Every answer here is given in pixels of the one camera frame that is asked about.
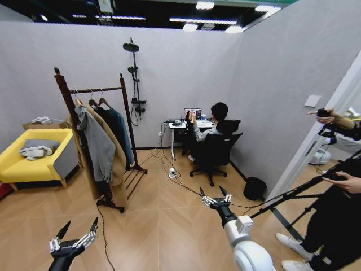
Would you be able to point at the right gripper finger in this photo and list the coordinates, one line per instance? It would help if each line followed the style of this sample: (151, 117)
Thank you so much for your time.
(227, 198)
(207, 200)

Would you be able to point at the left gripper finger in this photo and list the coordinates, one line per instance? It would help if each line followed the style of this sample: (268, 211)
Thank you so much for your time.
(89, 234)
(57, 238)

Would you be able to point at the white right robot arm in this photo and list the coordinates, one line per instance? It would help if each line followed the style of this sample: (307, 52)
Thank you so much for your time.
(248, 251)

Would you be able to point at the folded grey garment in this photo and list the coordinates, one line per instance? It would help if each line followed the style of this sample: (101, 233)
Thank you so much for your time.
(38, 147)

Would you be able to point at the wooden clothes hanger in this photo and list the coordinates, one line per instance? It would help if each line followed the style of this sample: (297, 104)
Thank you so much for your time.
(93, 103)
(79, 101)
(104, 102)

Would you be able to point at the black bag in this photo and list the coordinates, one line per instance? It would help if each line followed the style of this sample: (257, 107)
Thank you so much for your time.
(254, 188)

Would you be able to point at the white power strip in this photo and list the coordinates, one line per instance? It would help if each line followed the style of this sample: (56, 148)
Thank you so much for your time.
(172, 173)

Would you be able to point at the black office chair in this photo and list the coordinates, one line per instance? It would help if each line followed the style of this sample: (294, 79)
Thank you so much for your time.
(217, 149)

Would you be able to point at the white desk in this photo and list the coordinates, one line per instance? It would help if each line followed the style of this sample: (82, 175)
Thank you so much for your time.
(172, 141)

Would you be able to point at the tan long coat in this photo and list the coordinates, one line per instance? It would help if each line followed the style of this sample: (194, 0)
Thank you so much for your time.
(118, 172)

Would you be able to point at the black tripod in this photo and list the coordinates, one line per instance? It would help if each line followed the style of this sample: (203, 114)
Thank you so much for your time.
(296, 189)

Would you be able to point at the red crate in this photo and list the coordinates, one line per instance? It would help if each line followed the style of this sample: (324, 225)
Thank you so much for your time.
(5, 190)

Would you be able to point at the seated person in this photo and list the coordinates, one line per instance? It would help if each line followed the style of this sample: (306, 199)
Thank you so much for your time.
(222, 125)

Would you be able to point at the yellow armchair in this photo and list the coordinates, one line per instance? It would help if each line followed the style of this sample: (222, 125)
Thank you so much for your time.
(28, 170)

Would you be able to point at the white shoe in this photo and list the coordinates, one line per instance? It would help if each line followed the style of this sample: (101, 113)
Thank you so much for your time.
(294, 245)
(296, 266)

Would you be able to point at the black router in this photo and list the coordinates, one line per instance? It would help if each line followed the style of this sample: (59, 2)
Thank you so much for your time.
(176, 123)

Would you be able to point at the open laptop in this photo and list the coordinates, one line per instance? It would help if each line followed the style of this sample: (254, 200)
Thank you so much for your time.
(197, 113)

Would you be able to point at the grey hooded jacket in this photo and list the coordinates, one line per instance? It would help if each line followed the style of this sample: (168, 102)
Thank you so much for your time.
(96, 141)

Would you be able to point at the white round device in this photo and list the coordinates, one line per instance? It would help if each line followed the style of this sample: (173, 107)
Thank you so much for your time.
(320, 156)

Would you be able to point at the standing person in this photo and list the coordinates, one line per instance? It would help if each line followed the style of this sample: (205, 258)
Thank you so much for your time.
(335, 220)

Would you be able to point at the cardboard box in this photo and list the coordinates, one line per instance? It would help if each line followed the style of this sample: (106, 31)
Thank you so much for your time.
(42, 126)

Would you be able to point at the dark blue shirt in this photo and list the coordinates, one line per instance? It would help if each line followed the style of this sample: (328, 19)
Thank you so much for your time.
(119, 124)

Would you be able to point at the white hangers bundle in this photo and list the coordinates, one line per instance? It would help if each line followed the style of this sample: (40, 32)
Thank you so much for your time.
(41, 120)

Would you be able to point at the black shower fixture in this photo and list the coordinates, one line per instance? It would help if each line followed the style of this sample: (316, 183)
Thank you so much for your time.
(134, 76)

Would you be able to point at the dark wooden clothes rack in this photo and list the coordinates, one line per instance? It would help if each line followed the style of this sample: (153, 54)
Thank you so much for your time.
(63, 93)

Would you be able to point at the white wall plate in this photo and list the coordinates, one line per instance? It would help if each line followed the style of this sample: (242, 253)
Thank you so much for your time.
(312, 101)

